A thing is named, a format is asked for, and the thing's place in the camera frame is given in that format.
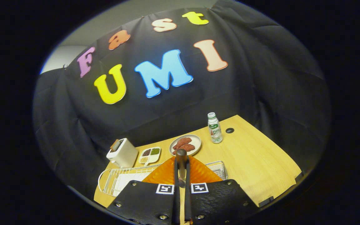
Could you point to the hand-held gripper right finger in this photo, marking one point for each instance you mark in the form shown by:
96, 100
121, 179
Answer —
187, 203

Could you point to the white three-compartment condiment tray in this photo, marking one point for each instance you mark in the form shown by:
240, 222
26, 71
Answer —
150, 156

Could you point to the red sausage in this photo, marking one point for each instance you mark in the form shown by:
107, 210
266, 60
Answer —
183, 141
188, 147

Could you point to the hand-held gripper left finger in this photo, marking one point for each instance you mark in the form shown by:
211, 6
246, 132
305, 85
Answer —
145, 200

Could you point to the white bottle with green label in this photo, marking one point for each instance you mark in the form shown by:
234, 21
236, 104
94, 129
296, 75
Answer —
215, 131

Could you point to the white toaster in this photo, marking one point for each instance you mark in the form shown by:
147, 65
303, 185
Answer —
127, 156

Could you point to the brown toast slice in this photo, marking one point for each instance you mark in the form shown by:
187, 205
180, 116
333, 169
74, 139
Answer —
116, 145

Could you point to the beige plate with sausages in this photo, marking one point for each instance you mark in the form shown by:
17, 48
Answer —
197, 141

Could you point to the black table bracket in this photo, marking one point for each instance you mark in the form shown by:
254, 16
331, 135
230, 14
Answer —
299, 177
266, 202

